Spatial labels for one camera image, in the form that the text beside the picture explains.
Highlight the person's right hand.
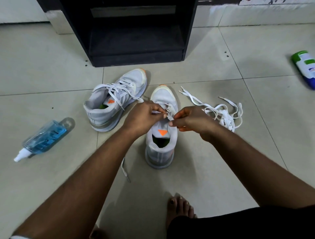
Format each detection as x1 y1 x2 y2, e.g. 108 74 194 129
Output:
168 106 220 143

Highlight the person's left hand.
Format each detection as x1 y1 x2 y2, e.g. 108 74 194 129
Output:
122 100 168 139

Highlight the person's left forearm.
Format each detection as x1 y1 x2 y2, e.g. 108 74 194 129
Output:
12 125 138 239

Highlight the person's right forearm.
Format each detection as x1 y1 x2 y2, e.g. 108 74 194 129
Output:
206 125 315 210

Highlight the person's right foot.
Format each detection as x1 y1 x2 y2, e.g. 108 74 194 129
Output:
166 194 198 228

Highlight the black open shelf box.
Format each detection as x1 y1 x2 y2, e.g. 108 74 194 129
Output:
59 0 199 68

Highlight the blue transparent bottle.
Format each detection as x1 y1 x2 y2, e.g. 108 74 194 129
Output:
13 117 76 163

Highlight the zebra striped garment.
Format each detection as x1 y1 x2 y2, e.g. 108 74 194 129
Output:
10 205 315 239

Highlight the green blue white bottle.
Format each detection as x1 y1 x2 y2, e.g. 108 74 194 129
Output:
291 50 315 90

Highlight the white floral patterned sheet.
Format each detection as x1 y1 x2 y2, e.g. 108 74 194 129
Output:
239 0 315 6

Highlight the dark brown wooden cabinet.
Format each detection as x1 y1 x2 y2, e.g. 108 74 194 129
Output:
37 0 241 12

